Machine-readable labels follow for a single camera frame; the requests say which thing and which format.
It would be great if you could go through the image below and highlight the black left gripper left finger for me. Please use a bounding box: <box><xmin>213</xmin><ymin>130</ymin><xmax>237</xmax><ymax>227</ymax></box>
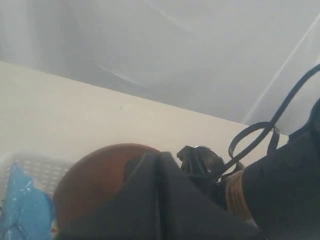
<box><xmin>58</xmin><ymin>152</ymin><xmax>160</xmax><ymax>240</ymax></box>

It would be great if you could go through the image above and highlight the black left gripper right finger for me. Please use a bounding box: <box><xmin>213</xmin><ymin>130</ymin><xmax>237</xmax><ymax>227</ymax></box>
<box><xmin>156</xmin><ymin>152</ymin><xmax>263</xmax><ymax>240</ymax></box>

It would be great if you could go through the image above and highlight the round brown wooden plate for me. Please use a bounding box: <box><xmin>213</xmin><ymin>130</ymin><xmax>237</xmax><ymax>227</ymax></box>
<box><xmin>53</xmin><ymin>143</ymin><xmax>158</xmax><ymax>230</ymax></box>

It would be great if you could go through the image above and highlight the white perforated plastic basket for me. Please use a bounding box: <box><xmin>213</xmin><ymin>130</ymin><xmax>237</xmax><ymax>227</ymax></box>
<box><xmin>0</xmin><ymin>151</ymin><xmax>73</xmax><ymax>199</ymax></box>

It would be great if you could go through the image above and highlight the blue snack packet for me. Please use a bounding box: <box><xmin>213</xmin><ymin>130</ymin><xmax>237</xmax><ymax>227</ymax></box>
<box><xmin>0</xmin><ymin>165</ymin><xmax>56</xmax><ymax>240</ymax></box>

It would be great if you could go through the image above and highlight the shiny steel cup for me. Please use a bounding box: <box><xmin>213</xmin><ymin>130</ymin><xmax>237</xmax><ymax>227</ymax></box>
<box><xmin>195</xmin><ymin>145</ymin><xmax>225</xmax><ymax>173</ymax></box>

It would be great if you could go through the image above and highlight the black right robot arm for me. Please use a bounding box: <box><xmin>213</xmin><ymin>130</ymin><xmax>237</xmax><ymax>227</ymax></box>
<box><xmin>209</xmin><ymin>103</ymin><xmax>320</xmax><ymax>240</ymax></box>

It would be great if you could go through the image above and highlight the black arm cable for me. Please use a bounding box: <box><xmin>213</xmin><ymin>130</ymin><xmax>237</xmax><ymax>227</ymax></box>
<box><xmin>219</xmin><ymin>63</ymin><xmax>320</xmax><ymax>181</ymax></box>

